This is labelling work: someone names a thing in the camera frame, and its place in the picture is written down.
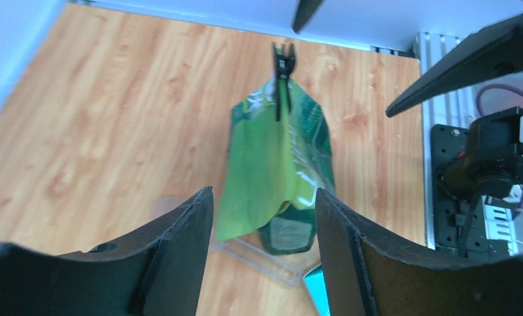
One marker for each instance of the teal spirit level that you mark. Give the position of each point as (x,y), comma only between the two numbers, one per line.
(315,285)

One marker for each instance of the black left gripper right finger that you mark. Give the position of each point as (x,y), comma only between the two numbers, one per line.
(370,270)

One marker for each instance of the clear plastic litter scoop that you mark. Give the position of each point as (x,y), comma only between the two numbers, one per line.
(248,250)

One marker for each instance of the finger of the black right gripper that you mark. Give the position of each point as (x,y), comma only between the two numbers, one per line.
(492,52)
(304,12)

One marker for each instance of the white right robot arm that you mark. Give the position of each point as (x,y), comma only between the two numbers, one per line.
(486,159)

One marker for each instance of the aluminium frame rail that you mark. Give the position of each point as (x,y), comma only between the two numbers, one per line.
(453,109)

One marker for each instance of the black bag sealing clip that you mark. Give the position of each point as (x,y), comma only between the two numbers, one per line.
(284,65)

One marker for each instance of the green cat litter bag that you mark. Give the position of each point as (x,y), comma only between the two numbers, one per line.
(279,155)

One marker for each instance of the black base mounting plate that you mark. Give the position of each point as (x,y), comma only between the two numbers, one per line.
(451,189)

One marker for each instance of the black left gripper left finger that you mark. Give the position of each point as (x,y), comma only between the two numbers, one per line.
(156,269)

